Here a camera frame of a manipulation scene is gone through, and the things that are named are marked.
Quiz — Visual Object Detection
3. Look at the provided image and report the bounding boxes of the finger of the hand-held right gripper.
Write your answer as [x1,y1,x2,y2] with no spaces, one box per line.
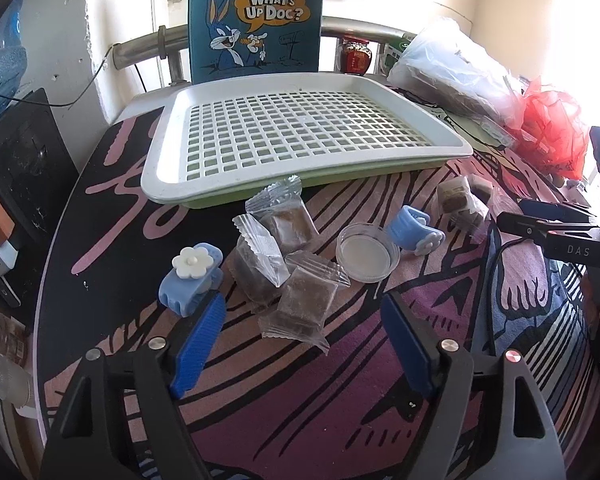
[496,211,600,248]
[519,199,600,226]

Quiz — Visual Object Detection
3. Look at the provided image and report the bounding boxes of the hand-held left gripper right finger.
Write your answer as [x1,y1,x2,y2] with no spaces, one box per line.
[380,292,566,480]

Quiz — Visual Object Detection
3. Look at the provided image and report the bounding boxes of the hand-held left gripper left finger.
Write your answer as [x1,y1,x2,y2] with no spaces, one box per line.
[40,292,227,480]

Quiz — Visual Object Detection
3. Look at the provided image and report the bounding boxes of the clear-wrapped brown snack packet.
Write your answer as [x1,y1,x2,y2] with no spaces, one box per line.
[231,213,292,315]
[452,177,493,236]
[436,176,476,217]
[245,174,321,256]
[258,250,352,357]

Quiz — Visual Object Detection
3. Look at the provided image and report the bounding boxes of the blue flower hair clip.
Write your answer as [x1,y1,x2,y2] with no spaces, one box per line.
[158,242,226,318]
[385,204,447,257]

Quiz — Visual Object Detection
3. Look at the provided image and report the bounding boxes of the clear round dish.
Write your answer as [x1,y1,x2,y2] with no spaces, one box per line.
[336,222,401,284]

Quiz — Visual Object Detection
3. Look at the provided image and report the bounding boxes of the white perforated tray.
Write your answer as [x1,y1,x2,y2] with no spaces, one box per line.
[141,72,475,206]

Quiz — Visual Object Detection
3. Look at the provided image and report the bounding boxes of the person's right hand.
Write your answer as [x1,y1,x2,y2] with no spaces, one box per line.
[580,269,600,347]

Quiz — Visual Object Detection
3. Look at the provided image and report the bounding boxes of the red plastic bag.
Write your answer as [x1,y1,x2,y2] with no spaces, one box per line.
[505,77,593,181]

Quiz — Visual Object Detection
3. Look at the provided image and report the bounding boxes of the green tray base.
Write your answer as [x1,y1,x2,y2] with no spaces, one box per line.
[177,152,473,211]

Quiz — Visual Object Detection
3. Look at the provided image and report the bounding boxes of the clear plastic bag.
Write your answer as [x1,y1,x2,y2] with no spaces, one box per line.
[387,17,526,126]

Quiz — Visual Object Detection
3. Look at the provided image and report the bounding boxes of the small glass jar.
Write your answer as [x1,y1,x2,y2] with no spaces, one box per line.
[0,310,31,366]

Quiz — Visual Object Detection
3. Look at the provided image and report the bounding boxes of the clear plastic lid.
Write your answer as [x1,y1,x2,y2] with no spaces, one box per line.
[0,355,33,411]

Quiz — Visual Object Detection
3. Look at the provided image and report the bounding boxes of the green white carton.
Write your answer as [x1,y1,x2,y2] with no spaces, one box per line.
[380,32,418,73]

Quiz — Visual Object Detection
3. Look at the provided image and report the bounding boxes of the red sauce jar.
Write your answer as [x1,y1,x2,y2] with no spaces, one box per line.
[336,35,372,75]

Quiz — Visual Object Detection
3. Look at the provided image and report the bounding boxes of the black orange water dispenser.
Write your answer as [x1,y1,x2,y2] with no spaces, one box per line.
[0,87,81,306]

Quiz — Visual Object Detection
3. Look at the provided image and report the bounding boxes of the blue cartoon rabbit tote bag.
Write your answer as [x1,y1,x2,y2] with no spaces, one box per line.
[187,0,327,83]

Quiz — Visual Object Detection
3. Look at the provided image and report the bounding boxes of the blue water jug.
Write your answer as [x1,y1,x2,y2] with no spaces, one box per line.
[0,0,28,131]

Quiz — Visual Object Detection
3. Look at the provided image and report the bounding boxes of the thin black wire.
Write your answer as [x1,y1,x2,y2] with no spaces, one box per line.
[0,45,118,108]

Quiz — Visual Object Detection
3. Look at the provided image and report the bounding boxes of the stainless steel bed rail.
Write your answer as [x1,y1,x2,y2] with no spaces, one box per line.
[112,15,416,86]

